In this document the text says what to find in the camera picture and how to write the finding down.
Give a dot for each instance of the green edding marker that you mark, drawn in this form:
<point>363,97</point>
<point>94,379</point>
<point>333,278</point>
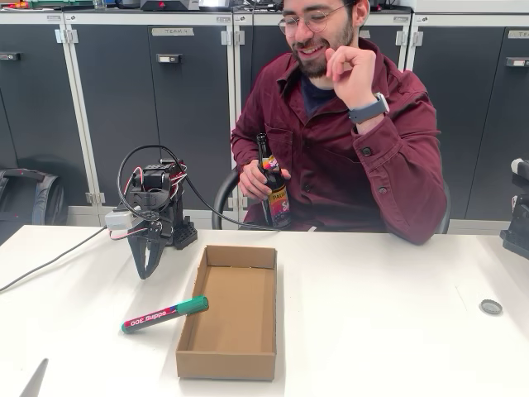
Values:
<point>165,313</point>

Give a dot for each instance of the dark glass beer bottle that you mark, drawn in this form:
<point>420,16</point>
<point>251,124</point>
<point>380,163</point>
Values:
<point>277,207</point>

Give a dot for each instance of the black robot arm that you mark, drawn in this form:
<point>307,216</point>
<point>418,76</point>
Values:
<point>182,215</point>

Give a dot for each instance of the person's left forearm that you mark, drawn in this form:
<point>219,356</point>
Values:
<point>409,186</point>

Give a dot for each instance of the person's right forearm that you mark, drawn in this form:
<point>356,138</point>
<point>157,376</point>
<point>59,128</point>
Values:
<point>244,149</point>

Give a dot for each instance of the idle black robot arm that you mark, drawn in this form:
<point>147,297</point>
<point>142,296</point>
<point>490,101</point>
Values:
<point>518,231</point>

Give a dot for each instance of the person's right hand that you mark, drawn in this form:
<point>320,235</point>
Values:
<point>253,180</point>

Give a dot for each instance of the person's left hand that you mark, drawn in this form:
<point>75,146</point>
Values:
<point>355,74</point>

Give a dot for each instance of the black office chair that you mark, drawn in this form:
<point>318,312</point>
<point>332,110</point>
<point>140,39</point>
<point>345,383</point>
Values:
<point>219,194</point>

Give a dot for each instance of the open cardboard box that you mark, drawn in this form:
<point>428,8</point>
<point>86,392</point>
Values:
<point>231,310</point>

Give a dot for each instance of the black backpack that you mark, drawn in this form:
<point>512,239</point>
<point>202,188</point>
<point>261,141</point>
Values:
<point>20,194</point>

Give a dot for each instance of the team tape label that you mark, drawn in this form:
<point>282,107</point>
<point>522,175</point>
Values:
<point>172,32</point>

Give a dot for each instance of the man in maroon shirt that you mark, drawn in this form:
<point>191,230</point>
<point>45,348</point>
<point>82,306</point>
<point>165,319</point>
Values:
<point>330,165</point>

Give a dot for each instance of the black device with red mark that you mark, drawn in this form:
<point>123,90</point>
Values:
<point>169,5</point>

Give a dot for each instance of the clear drinking glass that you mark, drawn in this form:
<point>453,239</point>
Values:
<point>99,4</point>

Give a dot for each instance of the green flat box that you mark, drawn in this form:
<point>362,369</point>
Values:
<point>62,3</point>

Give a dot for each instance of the metal bottle cap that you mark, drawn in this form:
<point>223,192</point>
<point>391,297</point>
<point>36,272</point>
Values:
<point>491,307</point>

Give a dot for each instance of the grey gripper camera box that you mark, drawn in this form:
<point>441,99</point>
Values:
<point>117,219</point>

